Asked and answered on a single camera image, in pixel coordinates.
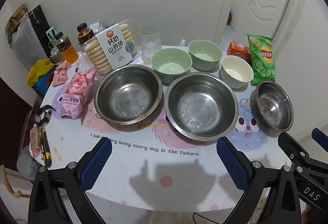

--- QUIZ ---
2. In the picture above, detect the orange biscuit box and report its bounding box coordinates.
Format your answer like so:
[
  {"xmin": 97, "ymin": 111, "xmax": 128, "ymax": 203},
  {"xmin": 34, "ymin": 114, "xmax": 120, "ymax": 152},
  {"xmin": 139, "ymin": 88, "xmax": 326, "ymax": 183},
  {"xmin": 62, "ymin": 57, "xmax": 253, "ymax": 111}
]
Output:
[{"xmin": 226, "ymin": 42, "xmax": 251, "ymax": 62}]

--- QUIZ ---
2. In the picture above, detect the round biscuit package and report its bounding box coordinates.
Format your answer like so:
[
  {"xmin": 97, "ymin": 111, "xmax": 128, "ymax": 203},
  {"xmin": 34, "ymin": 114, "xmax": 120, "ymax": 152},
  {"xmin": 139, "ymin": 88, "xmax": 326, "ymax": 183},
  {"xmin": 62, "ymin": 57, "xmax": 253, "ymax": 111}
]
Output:
[{"xmin": 84, "ymin": 19, "xmax": 140, "ymax": 75}]

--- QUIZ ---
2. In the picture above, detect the green ceramic bowl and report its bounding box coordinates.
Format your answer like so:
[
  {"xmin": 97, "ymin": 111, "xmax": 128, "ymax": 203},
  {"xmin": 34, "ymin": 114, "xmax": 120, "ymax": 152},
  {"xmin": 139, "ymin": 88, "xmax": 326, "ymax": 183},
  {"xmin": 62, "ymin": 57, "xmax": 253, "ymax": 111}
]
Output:
[
  {"xmin": 151, "ymin": 48, "xmax": 192, "ymax": 85},
  {"xmin": 188, "ymin": 40, "xmax": 223, "ymax": 71}
]

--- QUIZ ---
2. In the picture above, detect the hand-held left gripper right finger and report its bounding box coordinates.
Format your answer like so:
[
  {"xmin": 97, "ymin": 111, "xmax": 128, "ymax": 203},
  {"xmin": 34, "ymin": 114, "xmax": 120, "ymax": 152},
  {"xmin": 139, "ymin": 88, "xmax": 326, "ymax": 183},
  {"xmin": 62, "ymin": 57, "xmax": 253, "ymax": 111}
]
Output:
[{"xmin": 216, "ymin": 136, "xmax": 301, "ymax": 224}]

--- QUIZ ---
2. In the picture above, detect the pink snack bag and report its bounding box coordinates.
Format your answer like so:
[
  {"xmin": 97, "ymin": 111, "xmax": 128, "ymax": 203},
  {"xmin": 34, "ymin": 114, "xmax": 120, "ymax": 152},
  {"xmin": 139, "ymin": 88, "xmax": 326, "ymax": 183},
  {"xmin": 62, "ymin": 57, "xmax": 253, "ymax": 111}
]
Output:
[{"xmin": 52, "ymin": 68, "xmax": 96, "ymax": 120}]

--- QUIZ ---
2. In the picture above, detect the wooden chair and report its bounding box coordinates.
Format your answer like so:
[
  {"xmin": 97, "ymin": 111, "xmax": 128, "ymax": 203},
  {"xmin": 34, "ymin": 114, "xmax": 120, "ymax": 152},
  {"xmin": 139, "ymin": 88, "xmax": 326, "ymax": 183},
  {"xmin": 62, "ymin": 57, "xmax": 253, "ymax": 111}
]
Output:
[{"xmin": 0, "ymin": 165, "xmax": 31, "ymax": 199}]

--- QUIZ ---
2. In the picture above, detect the brown paper bag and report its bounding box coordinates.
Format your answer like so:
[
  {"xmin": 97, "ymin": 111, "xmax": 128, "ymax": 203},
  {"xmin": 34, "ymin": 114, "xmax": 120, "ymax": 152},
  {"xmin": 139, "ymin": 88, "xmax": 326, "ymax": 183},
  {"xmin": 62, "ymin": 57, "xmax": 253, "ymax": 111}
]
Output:
[{"xmin": 5, "ymin": 4, "xmax": 28, "ymax": 40}]

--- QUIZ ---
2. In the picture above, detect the small pink candy packet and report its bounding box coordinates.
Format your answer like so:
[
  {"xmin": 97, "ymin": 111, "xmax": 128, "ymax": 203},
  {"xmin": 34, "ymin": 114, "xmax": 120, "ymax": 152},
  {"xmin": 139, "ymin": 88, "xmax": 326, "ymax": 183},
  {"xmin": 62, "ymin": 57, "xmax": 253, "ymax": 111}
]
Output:
[{"xmin": 52, "ymin": 61, "xmax": 73, "ymax": 86}]

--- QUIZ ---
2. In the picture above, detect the green chips bag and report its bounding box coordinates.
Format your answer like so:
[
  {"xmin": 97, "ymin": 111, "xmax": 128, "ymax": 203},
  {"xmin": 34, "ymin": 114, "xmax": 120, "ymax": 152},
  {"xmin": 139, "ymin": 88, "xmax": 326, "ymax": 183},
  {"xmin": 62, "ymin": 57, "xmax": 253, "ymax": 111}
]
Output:
[{"xmin": 247, "ymin": 33, "xmax": 277, "ymax": 86}]

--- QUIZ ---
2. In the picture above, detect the small brown cardboard box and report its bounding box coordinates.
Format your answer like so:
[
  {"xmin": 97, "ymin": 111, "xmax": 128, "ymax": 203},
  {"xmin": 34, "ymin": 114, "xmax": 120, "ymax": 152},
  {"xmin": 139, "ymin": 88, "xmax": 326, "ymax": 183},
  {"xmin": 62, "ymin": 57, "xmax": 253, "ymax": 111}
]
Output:
[{"xmin": 29, "ymin": 127, "xmax": 43, "ymax": 149}]

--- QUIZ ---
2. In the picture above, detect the black wristwatch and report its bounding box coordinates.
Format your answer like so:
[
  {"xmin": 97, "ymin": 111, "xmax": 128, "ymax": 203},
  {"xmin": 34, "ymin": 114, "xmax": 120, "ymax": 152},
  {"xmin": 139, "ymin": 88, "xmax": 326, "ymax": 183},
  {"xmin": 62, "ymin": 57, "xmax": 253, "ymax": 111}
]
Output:
[{"xmin": 34, "ymin": 105, "xmax": 56, "ymax": 127}]

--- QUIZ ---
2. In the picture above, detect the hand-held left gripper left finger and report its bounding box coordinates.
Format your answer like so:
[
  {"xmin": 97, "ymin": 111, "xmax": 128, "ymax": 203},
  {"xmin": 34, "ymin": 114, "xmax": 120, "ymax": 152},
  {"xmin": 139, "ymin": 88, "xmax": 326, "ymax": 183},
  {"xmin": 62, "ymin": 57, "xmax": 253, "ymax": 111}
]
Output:
[{"xmin": 28, "ymin": 136, "xmax": 113, "ymax": 224}]

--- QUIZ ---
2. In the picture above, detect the small stainless steel bowl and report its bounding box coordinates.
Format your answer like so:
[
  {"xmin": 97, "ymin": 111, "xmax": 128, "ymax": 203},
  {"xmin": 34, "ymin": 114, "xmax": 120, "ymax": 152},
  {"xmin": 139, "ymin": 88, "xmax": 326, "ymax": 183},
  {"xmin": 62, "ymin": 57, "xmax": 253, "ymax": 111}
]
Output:
[{"xmin": 255, "ymin": 79, "xmax": 294, "ymax": 133}]

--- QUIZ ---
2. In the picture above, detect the clear glass cup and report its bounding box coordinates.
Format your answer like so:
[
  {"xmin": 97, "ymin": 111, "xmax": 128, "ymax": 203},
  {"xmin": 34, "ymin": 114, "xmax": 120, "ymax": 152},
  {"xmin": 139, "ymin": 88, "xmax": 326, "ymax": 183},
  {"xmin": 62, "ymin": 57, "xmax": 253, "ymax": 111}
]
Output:
[{"xmin": 137, "ymin": 25, "xmax": 162, "ymax": 64}]

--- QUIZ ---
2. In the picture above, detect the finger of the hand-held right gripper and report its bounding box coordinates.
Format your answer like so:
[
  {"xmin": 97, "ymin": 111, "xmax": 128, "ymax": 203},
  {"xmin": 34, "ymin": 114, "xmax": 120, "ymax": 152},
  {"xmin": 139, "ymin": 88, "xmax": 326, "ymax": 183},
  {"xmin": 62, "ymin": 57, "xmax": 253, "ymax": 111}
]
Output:
[
  {"xmin": 277, "ymin": 132, "xmax": 312, "ymax": 165},
  {"xmin": 312, "ymin": 128, "xmax": 328, "ymax": 146}
]

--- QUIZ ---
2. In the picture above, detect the woven basket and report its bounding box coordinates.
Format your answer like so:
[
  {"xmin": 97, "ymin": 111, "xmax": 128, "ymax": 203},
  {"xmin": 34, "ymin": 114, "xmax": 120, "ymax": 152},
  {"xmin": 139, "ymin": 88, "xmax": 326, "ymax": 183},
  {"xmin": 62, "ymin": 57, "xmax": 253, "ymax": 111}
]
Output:
[{"xmin": 50, "ymin": 46, "xmax": 64, "ymax": 63}]

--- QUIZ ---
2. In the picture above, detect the yellow black utility knife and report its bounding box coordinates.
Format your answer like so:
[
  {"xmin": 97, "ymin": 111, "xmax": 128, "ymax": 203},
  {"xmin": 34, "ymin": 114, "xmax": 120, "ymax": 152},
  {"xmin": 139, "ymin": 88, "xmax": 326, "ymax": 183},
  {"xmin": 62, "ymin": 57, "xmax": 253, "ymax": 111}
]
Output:
[{"xmin": 40, "ymin": 128, "xmax": 53, "ymax": 168}]

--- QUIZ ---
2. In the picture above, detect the yellow plastic bag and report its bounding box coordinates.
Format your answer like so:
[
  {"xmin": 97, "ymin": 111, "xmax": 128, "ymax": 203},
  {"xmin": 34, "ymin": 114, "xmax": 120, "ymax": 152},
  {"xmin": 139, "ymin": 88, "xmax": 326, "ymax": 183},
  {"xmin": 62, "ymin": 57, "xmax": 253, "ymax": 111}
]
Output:
[{"xmin": 27, "ymin": 58, "xmax": 55, "ymax": 87}]

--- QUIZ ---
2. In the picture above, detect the translucent plastic bag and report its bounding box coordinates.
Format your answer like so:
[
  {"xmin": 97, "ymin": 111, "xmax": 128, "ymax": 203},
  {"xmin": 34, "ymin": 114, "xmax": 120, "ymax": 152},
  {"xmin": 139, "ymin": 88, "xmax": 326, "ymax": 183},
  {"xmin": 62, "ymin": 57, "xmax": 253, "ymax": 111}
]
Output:
[{"xmin": 11, "ymin": 15, "xmax": 39, "ymax": 68}]

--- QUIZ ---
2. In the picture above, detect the white ceramic bowl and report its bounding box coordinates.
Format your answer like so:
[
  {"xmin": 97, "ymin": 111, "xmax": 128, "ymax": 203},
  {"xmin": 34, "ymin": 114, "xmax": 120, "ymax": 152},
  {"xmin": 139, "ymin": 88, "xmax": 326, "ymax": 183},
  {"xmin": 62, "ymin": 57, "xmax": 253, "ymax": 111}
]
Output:
[{"xmin": 221, "ymin": 55, "xmax": 254, "ymax": 89}]

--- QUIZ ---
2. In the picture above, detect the orange juice bottle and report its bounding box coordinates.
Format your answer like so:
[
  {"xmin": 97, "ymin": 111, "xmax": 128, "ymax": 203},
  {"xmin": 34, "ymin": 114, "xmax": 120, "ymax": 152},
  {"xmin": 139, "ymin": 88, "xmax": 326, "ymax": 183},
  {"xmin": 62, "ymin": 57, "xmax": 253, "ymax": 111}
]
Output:
[
  {"xmin": 56, "ymin": 32, "xmax": 79, "ymax": 64},
  {"xmin": 76, "ymin": 23, "xmax": 96, "ymax": 45}
]

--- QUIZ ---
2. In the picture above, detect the large stainless steel bowl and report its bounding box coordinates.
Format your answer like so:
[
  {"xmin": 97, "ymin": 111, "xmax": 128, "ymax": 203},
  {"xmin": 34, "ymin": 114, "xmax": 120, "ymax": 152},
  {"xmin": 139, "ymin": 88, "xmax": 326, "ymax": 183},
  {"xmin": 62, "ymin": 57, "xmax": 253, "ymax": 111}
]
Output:
[
  {"xmin": 93, "ymin": 65, "xmax": 163, "ymax": 125},
  {"xmin": 164, "ymin": 72, "xmax": 239, "ymax": 142}
]

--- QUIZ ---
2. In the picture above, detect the black paper bag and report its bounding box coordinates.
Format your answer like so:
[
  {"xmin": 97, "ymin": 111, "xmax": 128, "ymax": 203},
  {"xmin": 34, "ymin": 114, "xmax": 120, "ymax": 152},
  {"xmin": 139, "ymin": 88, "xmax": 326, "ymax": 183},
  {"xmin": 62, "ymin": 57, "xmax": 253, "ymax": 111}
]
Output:
[{"xmin": 28, "ymin": 4, "xmax": 52, "ymax": 59}]

